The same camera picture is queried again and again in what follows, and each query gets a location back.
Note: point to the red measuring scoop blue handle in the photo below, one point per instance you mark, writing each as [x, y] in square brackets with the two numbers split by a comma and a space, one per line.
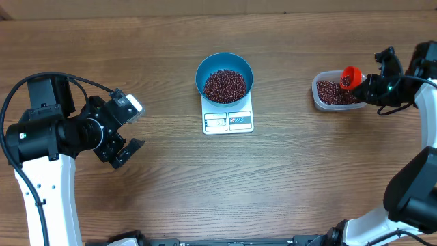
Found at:
[350, 78]

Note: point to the clear plastic container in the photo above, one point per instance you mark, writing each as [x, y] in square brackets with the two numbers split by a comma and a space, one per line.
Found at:
[334, 76]

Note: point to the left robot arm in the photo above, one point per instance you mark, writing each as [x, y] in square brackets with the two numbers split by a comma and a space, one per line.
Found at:
[43, 145]

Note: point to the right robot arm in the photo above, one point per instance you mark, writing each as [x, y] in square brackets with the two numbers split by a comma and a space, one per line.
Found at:
[409, 203]

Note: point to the red beans in bowl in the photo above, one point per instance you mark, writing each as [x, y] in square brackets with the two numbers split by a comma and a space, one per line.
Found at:
[225, 86]

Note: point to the white digital kitchen scale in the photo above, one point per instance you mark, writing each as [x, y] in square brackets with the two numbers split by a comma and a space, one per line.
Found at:
[219, 120]

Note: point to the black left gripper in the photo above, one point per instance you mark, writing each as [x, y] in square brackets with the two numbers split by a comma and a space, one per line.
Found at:
[113, 154]

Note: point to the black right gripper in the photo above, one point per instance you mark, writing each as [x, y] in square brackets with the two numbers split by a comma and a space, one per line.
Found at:
[370, 94]

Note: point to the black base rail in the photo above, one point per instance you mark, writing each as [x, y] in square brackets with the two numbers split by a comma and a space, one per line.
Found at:
[222, 241]

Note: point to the blue bowl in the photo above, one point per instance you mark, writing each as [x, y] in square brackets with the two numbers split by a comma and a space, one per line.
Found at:
[223, 61]

